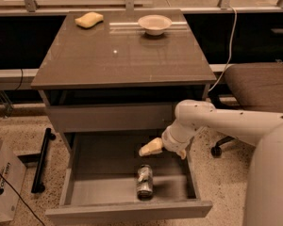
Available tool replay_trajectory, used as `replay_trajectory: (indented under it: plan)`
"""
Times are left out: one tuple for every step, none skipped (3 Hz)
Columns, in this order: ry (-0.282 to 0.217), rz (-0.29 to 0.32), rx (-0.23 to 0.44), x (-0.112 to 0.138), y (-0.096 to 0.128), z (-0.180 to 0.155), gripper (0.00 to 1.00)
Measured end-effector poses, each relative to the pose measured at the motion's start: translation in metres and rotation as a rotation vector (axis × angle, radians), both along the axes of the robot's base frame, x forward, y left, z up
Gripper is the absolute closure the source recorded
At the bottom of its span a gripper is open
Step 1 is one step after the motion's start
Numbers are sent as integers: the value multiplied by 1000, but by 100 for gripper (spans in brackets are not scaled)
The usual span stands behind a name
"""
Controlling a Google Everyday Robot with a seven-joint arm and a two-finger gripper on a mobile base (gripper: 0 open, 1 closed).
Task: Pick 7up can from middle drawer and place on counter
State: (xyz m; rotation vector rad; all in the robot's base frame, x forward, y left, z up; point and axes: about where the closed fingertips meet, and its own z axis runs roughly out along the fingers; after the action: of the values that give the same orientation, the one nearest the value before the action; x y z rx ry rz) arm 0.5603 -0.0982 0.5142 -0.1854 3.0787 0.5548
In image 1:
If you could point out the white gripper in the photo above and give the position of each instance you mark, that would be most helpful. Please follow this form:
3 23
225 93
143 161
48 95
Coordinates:
170 142

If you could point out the green 7up can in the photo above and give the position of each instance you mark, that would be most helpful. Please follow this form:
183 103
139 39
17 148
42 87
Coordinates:
145 182

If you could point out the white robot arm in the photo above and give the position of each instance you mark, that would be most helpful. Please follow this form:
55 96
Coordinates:
264 194

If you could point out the closed grey top drawer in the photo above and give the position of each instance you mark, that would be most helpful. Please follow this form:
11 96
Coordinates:
94 118

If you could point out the grey drawer cabinet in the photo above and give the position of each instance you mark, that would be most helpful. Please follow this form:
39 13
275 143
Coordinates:
117 63

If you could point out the grey office chair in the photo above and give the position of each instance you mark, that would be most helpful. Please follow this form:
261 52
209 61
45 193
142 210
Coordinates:
258 89

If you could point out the white bowl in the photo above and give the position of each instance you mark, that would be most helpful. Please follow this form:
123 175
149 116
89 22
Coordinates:
154 25

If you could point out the black metal stand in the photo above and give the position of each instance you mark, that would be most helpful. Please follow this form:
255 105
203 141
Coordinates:
39 158

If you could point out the yellow sponge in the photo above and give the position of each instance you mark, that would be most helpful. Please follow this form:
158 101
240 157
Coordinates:
89 19

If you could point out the white cardboard box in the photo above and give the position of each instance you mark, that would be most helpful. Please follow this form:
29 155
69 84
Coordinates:
12 174

